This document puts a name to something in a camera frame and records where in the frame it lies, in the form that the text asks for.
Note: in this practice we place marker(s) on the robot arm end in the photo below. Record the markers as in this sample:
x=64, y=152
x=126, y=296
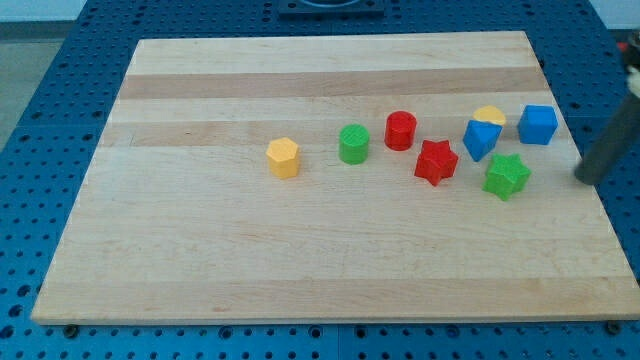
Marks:
x=630, y=56

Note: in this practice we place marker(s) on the yellow hexagon block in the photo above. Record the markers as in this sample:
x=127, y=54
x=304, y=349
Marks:
x=283, y=158

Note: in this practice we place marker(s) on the red star block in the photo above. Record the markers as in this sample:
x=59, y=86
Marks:
x=436, y=161

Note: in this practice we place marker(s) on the green star block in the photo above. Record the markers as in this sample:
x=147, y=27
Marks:
x=506, y=175

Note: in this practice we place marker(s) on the green cylinder block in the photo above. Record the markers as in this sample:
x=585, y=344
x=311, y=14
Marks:
x=353, y=144

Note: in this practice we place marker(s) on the wooden board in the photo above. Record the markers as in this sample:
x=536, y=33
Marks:
x=179, y=220

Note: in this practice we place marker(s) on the red cylinder block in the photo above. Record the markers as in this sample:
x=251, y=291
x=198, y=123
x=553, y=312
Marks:
x=400, y=130

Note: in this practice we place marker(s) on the blue triangle block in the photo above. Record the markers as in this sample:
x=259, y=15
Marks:
x=480, y=138

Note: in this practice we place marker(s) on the yellow semicircle block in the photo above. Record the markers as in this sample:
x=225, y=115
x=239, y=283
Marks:
x=490, y=114

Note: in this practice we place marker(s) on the blue cube block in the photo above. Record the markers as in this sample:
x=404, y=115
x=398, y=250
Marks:
x=537, y=124

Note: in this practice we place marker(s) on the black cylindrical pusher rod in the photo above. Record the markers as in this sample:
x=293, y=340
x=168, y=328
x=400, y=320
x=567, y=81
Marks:
x=617, y=138

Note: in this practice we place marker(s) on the robot arm base mount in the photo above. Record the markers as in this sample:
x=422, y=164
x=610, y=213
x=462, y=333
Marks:
x=290, y=8

